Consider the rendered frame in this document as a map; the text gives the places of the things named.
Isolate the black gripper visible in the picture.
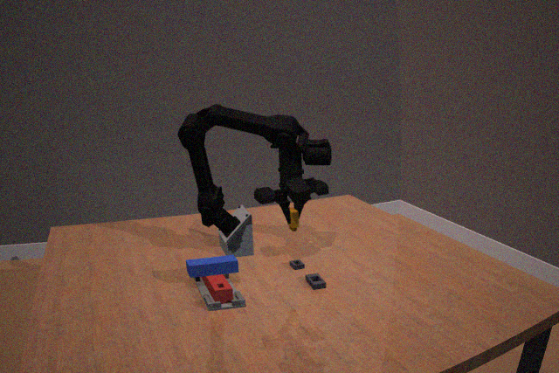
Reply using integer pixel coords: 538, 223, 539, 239
254, 164, 328, 224

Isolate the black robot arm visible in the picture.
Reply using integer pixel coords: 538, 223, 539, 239
178, 104, 331, 238

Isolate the yellow rectangular block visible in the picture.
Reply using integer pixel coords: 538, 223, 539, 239
287, 208, 300, 231

